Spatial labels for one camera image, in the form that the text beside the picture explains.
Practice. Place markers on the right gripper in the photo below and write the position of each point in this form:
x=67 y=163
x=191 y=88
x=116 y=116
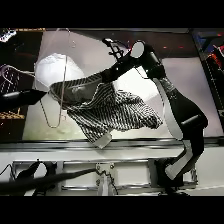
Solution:
x=116 y=71

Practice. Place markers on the black white striped shirt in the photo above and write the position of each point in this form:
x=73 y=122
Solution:
x=116 y=113

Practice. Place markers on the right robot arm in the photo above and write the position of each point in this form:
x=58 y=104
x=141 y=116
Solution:
x=186 y=113

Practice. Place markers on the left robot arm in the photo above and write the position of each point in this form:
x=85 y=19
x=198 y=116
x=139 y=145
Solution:
x=20 y=98

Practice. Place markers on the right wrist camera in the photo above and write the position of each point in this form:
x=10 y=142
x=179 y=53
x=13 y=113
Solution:
x=115 y=50

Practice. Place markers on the silver frame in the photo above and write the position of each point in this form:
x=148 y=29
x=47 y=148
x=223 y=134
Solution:
x=143 y=154

